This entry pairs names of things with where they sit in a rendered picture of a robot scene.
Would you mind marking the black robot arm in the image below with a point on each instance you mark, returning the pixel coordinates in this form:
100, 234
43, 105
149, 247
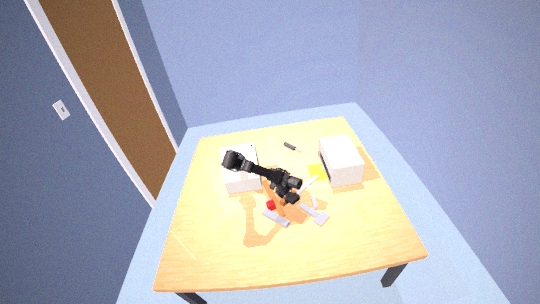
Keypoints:
235, 160

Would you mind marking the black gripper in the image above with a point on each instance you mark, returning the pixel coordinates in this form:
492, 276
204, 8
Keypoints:
281, 191

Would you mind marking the small red cube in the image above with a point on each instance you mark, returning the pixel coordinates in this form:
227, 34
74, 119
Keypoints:
271, 205

